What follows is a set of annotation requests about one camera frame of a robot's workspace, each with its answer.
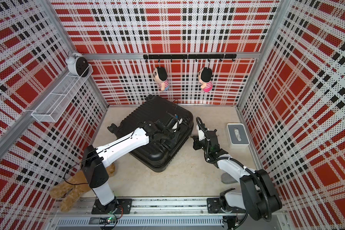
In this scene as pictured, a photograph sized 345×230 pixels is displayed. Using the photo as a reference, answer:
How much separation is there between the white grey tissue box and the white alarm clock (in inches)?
39.4

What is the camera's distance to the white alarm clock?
30.8 inches

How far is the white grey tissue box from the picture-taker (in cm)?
93
